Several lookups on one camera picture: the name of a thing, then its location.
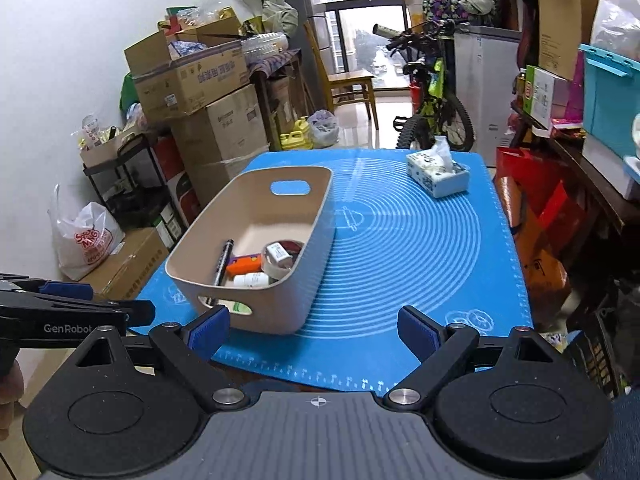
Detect red bags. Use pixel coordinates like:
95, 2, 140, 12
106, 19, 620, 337
494, 146, 591, 261

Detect white red plastic bag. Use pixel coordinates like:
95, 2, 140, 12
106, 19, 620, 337
48, 184, 125, 282

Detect clear tape roll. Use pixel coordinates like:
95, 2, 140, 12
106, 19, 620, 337
262, 240, 304, 281

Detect beige plastic storage bin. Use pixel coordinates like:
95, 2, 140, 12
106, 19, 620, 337
165, 166, 335, 335

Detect white bottle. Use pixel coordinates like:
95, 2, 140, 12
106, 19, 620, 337
232, 272, 271, 288

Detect tissue pack with white tissue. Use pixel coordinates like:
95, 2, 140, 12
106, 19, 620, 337
407, 136, 470, 198

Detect blue silicone baking mat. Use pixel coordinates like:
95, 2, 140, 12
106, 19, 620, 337
131, 147, 534, 394

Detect teal plastic crate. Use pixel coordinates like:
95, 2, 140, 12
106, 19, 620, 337
579, 44, 640, 158

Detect cardboard box on floor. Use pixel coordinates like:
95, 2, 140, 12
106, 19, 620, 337
81, 228, 168, 300

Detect green black bicycle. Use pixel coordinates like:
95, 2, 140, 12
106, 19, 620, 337
372, 20, 475, 152

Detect orange purple toy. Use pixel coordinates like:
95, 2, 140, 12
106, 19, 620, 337
226, 254, 262, 276

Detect black marker pen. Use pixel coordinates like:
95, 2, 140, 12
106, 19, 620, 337
214, 240, 234, 286

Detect yellow jugs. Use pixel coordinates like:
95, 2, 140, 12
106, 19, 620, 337
280, 117, 314, 151

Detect white freezer cabinet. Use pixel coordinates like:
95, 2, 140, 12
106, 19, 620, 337
454, 25, 521, 167

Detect wooden chair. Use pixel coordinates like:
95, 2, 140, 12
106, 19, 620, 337
304, 20, 378, 129

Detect black metal shelf rack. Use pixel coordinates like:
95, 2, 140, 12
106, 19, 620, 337
82, 133, 184, 250

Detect stacked cardboard boxes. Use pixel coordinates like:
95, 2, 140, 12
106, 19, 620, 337
124, 8, 269, 205

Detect white charger adapter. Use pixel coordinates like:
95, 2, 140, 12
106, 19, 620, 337
265, 242, 293, 268

